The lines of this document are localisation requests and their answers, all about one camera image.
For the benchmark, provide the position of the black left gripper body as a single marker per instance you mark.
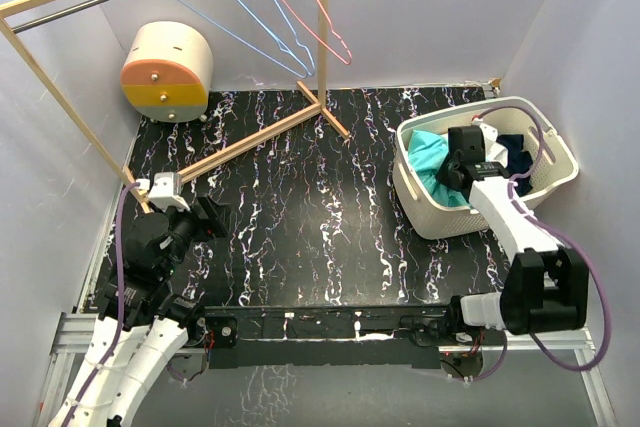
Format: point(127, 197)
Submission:
point(205, 227)

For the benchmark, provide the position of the teal t shirt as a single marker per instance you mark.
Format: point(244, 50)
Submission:
point(426, 154)

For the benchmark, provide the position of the blue hanger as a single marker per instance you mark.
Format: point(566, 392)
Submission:
point(288, 51)
point(225, 13)

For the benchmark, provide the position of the white t shirt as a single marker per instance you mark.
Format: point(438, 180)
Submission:
point(494, 151)

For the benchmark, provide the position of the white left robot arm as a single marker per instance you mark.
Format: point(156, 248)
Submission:
point(141, 324)

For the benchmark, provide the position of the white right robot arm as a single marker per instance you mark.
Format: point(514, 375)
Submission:
point(546, 289)

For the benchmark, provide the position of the cream round drawer cabinet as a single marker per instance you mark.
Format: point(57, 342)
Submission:
point(168, 72)

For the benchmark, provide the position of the navy blue garment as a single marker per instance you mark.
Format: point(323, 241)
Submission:
point(519, 160)

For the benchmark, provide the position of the cream plastic laundry basket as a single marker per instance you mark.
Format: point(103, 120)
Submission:
point(509, 115)

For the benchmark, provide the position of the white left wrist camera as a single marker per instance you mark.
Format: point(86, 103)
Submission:
point(163, 192)

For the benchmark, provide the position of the aluminium base frame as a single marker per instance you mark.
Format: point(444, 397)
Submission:
point(340, 336)

